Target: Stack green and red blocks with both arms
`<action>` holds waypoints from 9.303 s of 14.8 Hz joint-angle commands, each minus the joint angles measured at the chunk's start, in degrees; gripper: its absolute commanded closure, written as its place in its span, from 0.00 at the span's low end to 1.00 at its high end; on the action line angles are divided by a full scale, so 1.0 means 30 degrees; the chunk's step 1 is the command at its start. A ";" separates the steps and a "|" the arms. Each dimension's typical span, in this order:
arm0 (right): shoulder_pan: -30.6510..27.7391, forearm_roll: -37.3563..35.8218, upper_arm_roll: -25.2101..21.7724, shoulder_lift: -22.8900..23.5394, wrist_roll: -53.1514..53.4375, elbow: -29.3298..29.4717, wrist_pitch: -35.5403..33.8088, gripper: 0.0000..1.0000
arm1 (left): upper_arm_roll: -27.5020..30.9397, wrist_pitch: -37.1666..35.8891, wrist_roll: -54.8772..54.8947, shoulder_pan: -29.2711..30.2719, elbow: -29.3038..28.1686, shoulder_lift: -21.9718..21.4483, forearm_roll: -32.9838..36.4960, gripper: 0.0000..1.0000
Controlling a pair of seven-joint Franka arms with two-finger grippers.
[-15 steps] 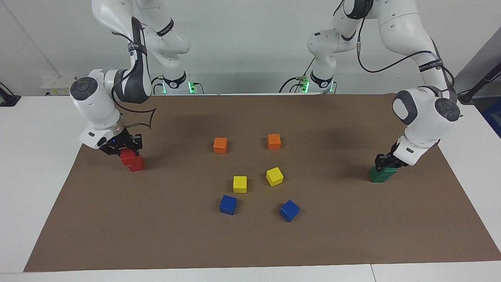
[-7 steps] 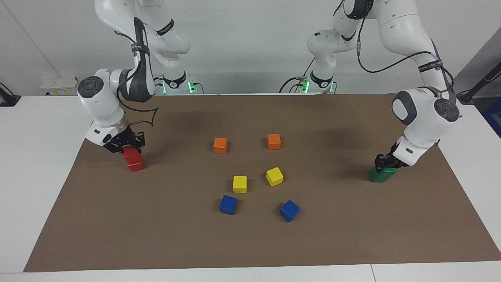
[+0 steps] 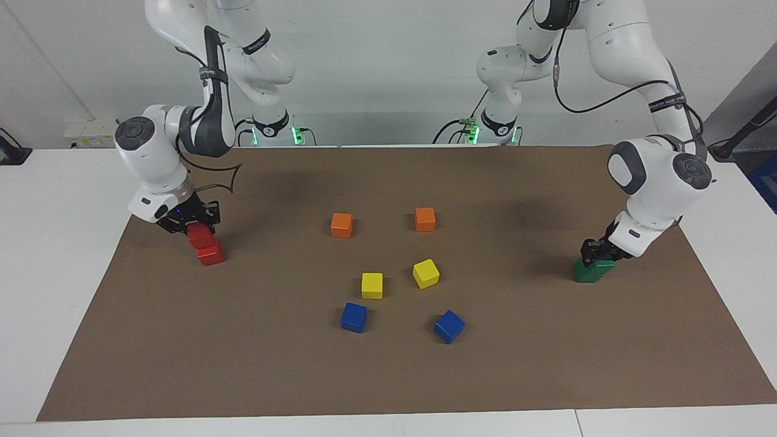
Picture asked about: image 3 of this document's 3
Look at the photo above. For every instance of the blue wooden block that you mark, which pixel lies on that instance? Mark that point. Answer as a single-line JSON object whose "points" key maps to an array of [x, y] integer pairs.
{"points": [[354, 317], [449, 326]]}

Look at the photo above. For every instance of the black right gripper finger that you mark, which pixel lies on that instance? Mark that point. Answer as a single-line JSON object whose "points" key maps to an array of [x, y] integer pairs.
{"points": [[179, 229], [212, 217]]}

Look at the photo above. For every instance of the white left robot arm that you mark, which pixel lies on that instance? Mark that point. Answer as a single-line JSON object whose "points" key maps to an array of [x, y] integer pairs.
{"points": [[658, 182]]}

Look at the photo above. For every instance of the brown table mat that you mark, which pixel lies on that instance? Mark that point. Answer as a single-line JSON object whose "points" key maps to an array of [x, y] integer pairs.
{"points": [[388, 376]]}

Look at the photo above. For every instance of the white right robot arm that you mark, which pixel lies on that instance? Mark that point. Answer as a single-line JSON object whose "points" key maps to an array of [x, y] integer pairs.
{"points": [[149, 158]]}

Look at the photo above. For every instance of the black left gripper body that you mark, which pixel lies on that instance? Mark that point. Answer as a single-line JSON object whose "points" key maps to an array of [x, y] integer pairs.
{"points": [[606, 233]]}

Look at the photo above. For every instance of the black stand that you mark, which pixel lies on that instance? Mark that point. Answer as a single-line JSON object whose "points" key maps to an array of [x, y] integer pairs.
{"points": [[728, 149]]}

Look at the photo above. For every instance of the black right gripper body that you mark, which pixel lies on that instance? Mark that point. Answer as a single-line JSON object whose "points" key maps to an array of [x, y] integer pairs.
{"points": [[185, 213]]}

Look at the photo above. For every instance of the orange wooden block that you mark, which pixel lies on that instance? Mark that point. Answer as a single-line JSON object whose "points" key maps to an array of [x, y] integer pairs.
{"points": [[425, 219], [342, 225]]}

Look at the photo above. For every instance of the blue box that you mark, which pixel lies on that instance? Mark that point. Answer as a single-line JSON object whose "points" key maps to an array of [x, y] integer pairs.
{"points": [[766, 182]]}

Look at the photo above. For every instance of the black clamp base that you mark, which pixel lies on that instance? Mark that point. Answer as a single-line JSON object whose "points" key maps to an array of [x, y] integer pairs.
{"points": [[12, 155]]}

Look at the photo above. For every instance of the white power strip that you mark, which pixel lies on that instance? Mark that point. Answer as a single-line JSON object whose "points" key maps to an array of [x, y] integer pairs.
{"points": [[91, 133]]}

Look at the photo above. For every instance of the red wooden block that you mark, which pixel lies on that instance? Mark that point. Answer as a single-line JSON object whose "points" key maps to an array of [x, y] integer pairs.
{"points": [[211, 255], [200, 237]]}

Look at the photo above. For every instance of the yellow wooden block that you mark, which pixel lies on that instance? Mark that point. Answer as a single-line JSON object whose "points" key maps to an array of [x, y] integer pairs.
{"points": [[372, 286], [425, 274]]}

